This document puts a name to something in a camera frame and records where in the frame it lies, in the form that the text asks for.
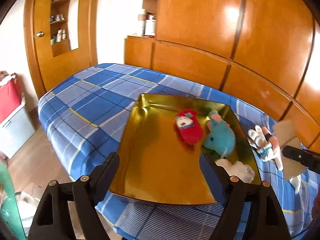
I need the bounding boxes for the blue plush toy pink skirt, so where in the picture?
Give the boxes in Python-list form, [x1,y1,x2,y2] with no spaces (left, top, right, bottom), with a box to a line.
[203,110,236,158]

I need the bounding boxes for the white knit glove blue band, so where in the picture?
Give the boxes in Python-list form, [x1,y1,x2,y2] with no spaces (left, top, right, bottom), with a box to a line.
[247,125,274,161]

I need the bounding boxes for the white fluffy soft item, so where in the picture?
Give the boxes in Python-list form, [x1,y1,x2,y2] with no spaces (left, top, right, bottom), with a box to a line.
[215,158,255,183]

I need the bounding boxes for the cream mesh cloth bundle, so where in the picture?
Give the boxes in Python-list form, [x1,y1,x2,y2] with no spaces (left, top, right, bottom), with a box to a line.
[273,120,306,180]

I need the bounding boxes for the pink rolled towel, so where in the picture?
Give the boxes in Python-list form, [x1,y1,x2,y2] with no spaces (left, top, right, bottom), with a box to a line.
[262,127,283,171]

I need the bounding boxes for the blue plaid bed sheet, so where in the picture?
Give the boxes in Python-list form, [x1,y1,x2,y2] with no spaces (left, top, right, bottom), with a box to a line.
[38,64,319,239]

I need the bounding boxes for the gold tray box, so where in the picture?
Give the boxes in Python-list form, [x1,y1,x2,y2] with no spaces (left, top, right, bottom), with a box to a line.
[110,94,258,206]

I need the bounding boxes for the red knit sock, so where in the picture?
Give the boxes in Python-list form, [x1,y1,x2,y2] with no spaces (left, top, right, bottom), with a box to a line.
[175,109,203,145]

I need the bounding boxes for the green glass table edge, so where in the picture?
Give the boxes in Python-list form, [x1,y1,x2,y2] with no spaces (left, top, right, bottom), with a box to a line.
[1,162,26,239]

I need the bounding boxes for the white drawer cabinet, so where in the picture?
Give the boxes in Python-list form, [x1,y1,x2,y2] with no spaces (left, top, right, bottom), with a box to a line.
[1,94,36,159]

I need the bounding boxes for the red storage box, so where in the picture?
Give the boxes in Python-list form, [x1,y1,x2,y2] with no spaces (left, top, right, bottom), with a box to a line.
[0,73,22,122]

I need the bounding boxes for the wooden shelf cabinet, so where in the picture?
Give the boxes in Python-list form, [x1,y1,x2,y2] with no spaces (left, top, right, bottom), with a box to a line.
[24,0,98,97]

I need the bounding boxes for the wooden headboard wall panels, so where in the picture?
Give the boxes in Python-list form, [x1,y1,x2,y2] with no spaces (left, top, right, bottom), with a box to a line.
[124,0,319,152]

